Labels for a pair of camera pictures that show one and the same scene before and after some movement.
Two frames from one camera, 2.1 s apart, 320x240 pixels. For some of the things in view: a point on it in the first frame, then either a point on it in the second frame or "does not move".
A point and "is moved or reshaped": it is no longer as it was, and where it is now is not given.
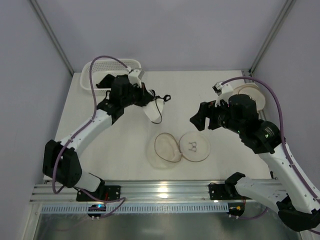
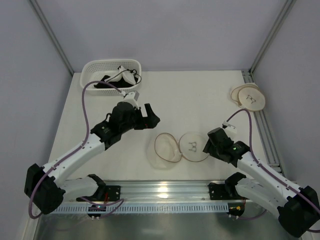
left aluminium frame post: x=50 y=32 does not move
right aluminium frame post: x=283 y=14 does not move
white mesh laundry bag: x=165 y=151 does not move
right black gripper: x=211 y=117 to x=208 y=146
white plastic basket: x=101 y=67 does not move
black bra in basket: x=107 y=82 does not move
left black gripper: x=141 y=93 to x=142 y=118
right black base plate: x=223 y=192 does not move
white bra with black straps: x=154 y=109 is moved or reshaped
